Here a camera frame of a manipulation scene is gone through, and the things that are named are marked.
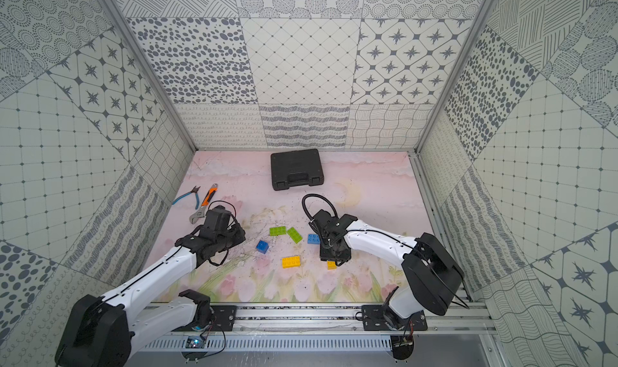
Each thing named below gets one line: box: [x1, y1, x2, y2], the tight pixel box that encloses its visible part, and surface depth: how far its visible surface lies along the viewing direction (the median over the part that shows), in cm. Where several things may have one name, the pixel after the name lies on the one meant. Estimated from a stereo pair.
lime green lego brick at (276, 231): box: [268, 226, 287, 237], surface depth 95 cm
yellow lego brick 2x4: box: [281, 255, 301, 269], surface depth 86 cm
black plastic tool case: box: [270, 148, 325, 191], surface depth 109 cm
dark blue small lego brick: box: [255, 239, 270, 255], surface depth 89 cm
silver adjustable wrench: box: [189, 206, 208, 225], surface depth 100 cm
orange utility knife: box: [201, 183, 219, 207], surface depth 106 cm
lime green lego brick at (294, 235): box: [286, 226, 304, 244], surface depth 94 cm
